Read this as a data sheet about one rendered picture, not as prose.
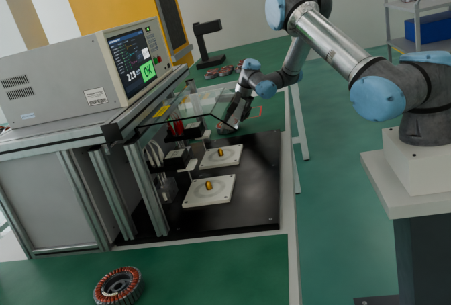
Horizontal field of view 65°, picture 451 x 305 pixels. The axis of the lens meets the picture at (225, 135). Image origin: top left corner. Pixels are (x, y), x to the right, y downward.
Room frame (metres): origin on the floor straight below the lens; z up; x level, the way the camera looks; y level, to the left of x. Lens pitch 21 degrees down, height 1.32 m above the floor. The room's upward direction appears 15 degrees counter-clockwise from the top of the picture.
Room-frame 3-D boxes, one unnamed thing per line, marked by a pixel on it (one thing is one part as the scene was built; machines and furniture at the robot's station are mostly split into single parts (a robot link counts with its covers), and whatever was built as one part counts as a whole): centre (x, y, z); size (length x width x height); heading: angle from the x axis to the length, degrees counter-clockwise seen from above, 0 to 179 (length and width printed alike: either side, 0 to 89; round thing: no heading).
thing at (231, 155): (1.23, 0.03, 0.78); 0.15 x 0.15 x 0.01; 76
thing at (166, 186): (1.03, 0.23, 0.80); 0.07 x 0.05 x 0.06; 166
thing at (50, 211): (0.90, 0.53, 0.91); 0.28 x 0.03 x 0.32; 76
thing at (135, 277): (0.67, 0.33, 0.77); 0.11 x 0.11 x 0.04
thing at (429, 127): (0.86, -0.54, 0.90); 0.15 x 0.15 x 0.10
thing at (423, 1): (3.00, -2.00, 0.51); 1.01 x 0.60 x 1.01; 166
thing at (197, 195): (1.00, 0.09, 0.78); 0.15 x 0.15 x 0.01; 76
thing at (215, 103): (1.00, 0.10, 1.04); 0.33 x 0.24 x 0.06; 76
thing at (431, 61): (0.86, -0.54, 1.02); 0.13 x 0.12 x 0.14; 111
